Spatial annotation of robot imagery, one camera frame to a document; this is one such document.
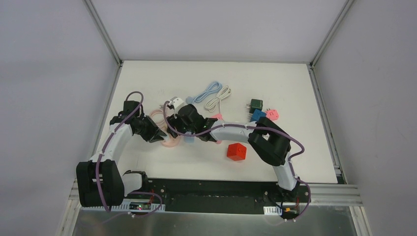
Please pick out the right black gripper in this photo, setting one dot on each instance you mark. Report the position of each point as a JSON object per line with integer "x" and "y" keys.
{"x": 177, "y": 120}

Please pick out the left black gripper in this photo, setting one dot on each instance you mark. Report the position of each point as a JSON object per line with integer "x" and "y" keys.
{"x": 154, "y": 132}

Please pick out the pink round socket base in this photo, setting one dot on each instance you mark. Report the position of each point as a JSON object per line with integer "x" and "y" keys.
{"x": 171, "y": 142}

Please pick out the light blue plug box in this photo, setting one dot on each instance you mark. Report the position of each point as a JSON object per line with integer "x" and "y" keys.
{"x": 189, "y": 140}

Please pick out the pink triangular power strip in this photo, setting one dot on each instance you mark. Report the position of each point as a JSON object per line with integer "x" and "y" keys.
{"x": 219, "y": 117}

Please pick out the red cube socket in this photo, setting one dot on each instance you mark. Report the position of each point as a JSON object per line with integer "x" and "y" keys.
{"x": 236, "y": 152}

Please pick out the blue cube socket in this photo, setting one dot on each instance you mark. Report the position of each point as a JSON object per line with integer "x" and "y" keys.
{"x": 256, "y": 115}

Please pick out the green cube socket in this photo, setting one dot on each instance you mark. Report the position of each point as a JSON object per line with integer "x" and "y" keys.
{"x": 255, "y": 104}

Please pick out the pink plug adapter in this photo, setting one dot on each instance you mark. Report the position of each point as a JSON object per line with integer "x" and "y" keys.
{"x": 272, "y": 114}

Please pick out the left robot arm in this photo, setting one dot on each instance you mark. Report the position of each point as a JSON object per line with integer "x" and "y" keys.
{"x": 100, "y": 182}

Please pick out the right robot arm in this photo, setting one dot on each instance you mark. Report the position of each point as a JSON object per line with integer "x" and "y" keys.
{"x": 271, "y": 143}

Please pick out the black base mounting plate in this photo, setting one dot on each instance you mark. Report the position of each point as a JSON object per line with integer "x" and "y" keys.
{"x": 215, "y": 196}

